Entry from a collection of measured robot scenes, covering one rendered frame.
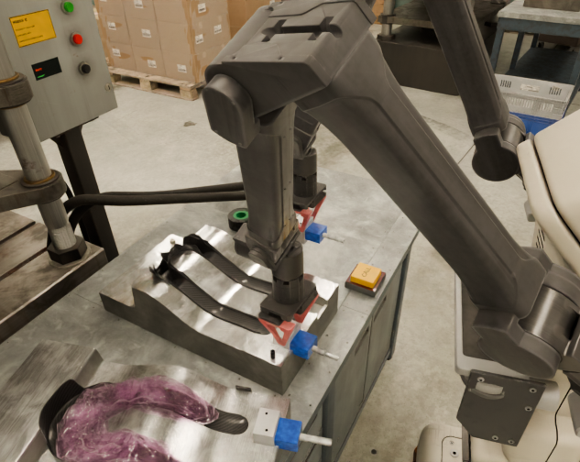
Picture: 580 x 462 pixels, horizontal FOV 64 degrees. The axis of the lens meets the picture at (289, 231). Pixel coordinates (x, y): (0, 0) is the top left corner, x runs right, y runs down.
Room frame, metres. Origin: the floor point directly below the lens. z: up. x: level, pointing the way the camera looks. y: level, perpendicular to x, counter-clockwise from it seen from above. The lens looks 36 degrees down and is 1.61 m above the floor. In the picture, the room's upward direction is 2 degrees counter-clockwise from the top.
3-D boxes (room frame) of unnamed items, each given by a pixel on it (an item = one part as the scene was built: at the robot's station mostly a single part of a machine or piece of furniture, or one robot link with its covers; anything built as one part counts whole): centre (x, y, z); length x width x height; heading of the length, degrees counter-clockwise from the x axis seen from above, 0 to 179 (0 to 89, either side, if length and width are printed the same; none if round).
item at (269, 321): (0.60, 0.01, 0.97); 0.07 x 0.07 x 0.09; 59
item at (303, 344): (0.60, -0.03, 0.89); 0.13 x 0.05 x 0.05; 60
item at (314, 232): (0.92, -0.07, 0.93); 0.13 x 0.05 x 0.05; 59
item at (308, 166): (0.94, -0.03, 1.12); 0.07 x 0.06 x 0.07; 64
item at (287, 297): (0.62, 0.01, 1.04); 0.10 x 0.07 x 0.07; 149
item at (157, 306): (0.80, 0.17, 0.87); 0.50 x 0.26 x 0.14; 60
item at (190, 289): (0.78, 0.16, 0.92); 0.35 x 0.16 x 0.09; 60
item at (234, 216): (1.15, 0.14, 0.82); 0.08 x 0.08 x 0.04
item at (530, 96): (3.49, -1.84, 0.28); 0.61 x 0.41 x 0.15; 54
